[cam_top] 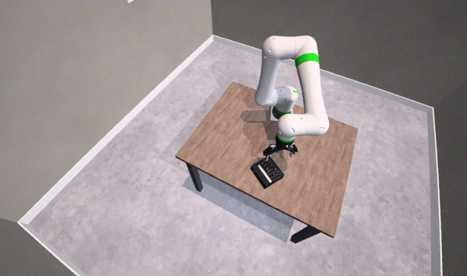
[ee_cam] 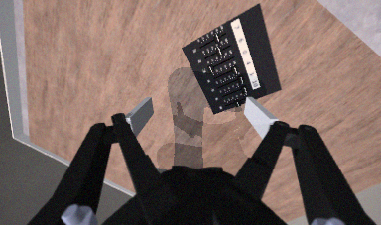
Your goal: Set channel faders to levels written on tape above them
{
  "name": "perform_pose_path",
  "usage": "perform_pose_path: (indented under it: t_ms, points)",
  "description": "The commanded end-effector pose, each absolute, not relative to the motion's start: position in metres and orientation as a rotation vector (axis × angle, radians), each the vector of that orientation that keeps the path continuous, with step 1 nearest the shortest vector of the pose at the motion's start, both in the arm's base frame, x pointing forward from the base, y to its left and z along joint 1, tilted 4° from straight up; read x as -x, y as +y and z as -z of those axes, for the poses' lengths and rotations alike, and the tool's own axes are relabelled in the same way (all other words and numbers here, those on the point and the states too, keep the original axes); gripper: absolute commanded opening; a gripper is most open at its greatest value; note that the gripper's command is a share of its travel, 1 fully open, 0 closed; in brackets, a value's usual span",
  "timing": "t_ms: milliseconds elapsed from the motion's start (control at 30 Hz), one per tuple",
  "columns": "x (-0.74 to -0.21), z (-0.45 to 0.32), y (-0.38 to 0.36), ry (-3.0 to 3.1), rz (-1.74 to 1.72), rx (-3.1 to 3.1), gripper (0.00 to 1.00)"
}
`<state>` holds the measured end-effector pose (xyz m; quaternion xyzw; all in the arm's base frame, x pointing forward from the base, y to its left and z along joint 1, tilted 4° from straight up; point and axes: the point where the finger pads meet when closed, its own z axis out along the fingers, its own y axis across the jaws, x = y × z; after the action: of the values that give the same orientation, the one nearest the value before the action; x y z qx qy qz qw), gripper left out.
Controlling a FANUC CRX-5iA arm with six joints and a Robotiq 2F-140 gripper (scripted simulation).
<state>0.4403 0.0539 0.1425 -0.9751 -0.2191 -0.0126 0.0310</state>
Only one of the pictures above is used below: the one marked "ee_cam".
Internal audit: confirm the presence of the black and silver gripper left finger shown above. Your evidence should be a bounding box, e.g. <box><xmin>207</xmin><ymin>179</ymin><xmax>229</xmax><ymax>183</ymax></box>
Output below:
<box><xmin>27</xmin><ymin>97</ymin><xmax>180</xmax><ymax>225</ymax></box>

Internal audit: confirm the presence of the black lighting desk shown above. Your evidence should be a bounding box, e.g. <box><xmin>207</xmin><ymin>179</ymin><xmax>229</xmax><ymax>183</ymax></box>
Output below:
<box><xmin>182</xmin><ymin>4</ymin><xmax>282</xmax><ymax>114</ymax></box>

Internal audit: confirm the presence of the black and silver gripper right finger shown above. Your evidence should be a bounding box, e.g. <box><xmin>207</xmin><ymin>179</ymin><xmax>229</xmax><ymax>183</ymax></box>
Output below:
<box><xmin>213</xmin><ymin>97</ymin><xmax>376</xmax><ymax>225</ymax></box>

